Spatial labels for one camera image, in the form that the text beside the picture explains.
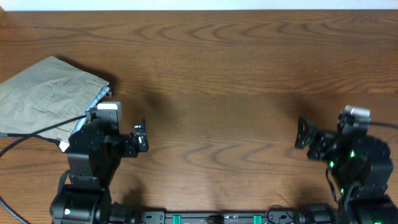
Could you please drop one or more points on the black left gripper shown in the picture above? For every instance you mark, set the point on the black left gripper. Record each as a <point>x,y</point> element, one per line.
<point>134,144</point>

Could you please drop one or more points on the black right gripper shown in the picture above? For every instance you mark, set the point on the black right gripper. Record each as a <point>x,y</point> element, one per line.
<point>324,138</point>

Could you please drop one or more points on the grey-green shorts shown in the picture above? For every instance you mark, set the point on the grey-green shorts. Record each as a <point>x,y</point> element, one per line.
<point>49,92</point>

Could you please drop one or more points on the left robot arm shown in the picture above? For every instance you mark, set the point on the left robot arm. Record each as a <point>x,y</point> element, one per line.
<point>94,155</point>

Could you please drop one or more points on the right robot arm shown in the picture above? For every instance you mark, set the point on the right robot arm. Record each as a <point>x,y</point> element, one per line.
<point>361,166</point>

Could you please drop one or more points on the black folded garment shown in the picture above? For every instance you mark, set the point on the black folded garment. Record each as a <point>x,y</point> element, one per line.
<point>62,145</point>

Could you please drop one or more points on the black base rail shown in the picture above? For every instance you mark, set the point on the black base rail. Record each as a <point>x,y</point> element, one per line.
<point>276,214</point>

